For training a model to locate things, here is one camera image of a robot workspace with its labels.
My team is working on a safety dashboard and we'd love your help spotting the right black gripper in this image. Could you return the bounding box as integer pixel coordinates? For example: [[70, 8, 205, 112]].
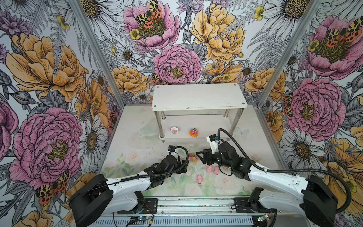
[[195, 149, 232, 169]]

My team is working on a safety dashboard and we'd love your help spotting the pink bear yellow flower toy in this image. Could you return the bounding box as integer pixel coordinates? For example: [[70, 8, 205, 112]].
[[189, 154, 199, 163]]

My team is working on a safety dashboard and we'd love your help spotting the pink bear orange donut toy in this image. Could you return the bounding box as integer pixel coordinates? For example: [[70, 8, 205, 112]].
[[190, 128, 199, 137]]

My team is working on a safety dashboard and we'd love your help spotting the white hooded pink doll toy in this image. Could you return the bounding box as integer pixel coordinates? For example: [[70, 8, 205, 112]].
[[170, 127, 179, 134]]

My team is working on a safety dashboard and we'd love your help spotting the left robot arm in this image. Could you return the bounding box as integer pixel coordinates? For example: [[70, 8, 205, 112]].
[[70, 154, 189, 227]]

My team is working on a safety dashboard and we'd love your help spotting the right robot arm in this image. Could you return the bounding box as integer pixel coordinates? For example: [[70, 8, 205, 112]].
[[196, 141, 338, 227]]

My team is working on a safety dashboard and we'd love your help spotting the white two-tier shelf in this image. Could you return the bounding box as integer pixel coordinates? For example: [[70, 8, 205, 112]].
[[152, 83, 248, 141]]

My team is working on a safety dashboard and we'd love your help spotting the pink pig toy left pair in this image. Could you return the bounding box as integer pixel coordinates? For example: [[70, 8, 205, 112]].
[[206, 165, 213, 174]]

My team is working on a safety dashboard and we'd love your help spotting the pink pig toy middle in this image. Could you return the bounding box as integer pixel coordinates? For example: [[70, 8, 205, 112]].
[[214, 166, 220, 175]]

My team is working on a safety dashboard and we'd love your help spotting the pink pig toy front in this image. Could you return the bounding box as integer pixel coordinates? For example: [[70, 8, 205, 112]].
[[196, 174, 203, 184]]

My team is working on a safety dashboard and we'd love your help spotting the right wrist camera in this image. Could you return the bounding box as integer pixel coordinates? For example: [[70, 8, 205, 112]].
[[206, 134, 220, 154]]

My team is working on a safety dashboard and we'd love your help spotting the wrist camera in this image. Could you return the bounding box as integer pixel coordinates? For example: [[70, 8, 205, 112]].
[[206, 134, 220, 154], [168, 145, 176, 155]]

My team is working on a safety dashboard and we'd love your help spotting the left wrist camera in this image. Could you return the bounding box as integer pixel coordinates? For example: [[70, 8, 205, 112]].
[[168, 145, 176, 155]]

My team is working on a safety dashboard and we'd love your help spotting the right black cable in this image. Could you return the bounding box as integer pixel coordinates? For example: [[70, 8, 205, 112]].
[[217, 128, 352, 213]]

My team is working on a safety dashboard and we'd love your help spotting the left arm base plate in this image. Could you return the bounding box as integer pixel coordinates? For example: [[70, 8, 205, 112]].
[[117, 198, 158, 215]]

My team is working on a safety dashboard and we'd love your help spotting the aluminium front rail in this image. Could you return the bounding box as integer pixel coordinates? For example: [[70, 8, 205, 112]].
[[102, 190, 305, 216]]

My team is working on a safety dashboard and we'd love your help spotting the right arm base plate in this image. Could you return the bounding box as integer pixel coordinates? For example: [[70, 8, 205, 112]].
[[231, 197, 273, 214]]

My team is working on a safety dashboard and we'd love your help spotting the white vented cable duct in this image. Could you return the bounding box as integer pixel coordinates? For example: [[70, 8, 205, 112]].
[[91, 216, 254, 227]]

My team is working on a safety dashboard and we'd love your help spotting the right aluminium corner post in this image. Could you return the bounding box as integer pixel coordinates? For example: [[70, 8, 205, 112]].
[[257, 1, 321, 109]]

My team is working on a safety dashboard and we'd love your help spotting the aluminium corner post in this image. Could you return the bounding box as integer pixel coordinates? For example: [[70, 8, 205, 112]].
[[257, 1, 321, 109], [70, 1, 125, 110]]

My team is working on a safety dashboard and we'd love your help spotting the left aluminium corner post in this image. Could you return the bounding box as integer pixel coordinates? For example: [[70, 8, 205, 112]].
[[70, 1, 125, 110]]

